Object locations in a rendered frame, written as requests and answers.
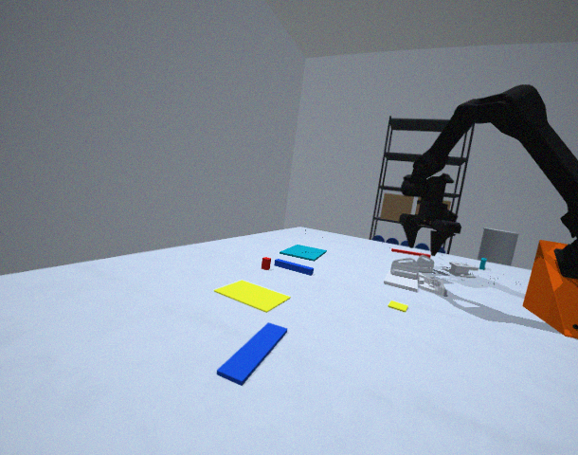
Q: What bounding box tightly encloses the teal flat rectangular plate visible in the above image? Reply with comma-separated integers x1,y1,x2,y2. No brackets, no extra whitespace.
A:
280,245,327,261

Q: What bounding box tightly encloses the yellow square tile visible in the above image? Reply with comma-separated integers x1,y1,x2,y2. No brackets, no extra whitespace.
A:
388,300,408,312

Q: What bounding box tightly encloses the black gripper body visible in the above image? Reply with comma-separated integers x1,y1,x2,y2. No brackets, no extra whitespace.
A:
399,197,461,234

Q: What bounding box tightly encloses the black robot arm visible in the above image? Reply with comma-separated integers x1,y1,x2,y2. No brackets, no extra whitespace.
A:
401,84,578,280

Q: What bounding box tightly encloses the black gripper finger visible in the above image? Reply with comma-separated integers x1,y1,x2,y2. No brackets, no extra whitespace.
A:
402,224,422,248
430,230,456,256

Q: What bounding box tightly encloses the yellow flat rectangular plate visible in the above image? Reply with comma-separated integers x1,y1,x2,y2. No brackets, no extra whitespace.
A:
214,281,291,312

